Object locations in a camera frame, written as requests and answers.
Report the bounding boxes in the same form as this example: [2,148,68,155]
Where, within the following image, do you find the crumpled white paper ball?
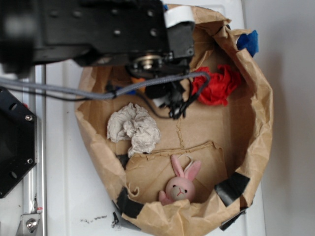
[107,103,161,158]

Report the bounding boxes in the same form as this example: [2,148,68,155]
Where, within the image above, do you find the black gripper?
[126,6,195,119]

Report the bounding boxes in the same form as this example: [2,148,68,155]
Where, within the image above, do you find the white plastic tray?
[45,0,266,236]

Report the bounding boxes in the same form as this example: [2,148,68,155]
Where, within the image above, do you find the grey braided cable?
[0,71,211,100]

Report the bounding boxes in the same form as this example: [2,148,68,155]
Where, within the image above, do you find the brown paper bag container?
[75,6,273,236]

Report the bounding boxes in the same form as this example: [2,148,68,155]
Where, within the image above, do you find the metal corner bracket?
[15,213,43,236]

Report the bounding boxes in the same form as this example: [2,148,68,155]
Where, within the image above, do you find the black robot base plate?
[0,87,35,199]

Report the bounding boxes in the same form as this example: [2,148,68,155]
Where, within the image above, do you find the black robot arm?
[0,0,195,119]

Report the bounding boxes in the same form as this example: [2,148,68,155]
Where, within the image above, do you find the blue tape piece right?
[236,30,259,57]

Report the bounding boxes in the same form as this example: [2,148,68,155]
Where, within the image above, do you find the crumpled red paper ball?
[196,64,241,106]

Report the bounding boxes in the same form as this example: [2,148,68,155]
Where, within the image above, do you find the aluminium frame rail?
[21,62,47,236]

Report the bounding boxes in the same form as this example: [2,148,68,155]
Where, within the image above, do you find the pink plush bunny toy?
[158,154,201,206]

